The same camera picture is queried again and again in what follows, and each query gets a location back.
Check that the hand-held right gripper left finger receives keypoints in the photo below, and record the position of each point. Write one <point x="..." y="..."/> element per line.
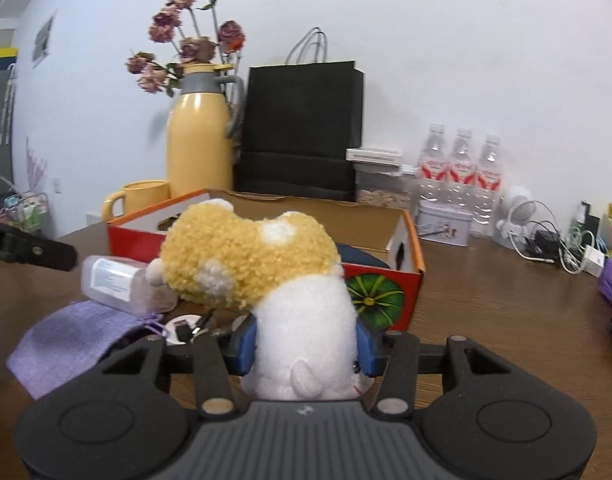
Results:
<point x="246" y="345"/>

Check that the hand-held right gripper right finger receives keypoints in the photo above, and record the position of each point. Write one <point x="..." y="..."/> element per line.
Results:
<point x="366" y="350"/>

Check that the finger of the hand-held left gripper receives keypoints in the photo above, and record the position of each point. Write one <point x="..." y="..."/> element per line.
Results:
<point x="36" y="252"/>

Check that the red cardboard box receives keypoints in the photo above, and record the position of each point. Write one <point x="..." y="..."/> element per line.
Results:
<point x="373" y="297"/>

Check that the yellow and white plush toy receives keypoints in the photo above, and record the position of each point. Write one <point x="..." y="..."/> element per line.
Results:
<point x="306" y="320"/>

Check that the white plastic bottle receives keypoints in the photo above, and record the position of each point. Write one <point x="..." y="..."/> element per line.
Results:
<point x="113" y="280"/>

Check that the yellow mug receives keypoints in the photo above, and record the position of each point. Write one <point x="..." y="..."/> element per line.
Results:
<point x="146" y="195"/>

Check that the lilac tin box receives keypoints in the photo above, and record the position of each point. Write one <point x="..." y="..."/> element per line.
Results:
<point x="443" y="225"/>

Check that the clear food container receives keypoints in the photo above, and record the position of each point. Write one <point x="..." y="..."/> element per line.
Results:
<point x="381" y="192"/>

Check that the white flat box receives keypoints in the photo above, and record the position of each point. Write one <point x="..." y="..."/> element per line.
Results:
<point x="375" y="156"/>

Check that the yellow thermos jug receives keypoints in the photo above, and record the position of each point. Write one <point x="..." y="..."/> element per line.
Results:
<point x="198" y="145"/>

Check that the clear water bottle red label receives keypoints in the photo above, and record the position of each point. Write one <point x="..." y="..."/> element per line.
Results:
<point x="490" y="175"/>
<point x="432" y="165"/>
<point x="461" y="167"/>

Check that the small white fan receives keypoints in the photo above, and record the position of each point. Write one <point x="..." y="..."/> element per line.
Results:
<point x="516" y="207"/>

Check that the black power adapter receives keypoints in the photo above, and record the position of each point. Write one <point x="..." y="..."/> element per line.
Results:
<point x="548" y="241"/>

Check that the black paper bag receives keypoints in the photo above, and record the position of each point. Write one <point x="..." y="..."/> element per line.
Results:
<point x="296" y="120"/>

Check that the white charger plug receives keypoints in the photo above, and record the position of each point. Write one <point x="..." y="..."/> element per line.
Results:
<point x="594" y="260"/>

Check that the dried pink roses bouquet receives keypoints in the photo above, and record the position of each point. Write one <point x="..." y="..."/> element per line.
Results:
<point x="191" y="47"/>

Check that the white wall socket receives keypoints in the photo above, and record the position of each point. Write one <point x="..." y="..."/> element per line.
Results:
<point x="58" y="185"/>

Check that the wall picture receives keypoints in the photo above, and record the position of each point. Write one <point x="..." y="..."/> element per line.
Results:
<point x="43" y="40"/>

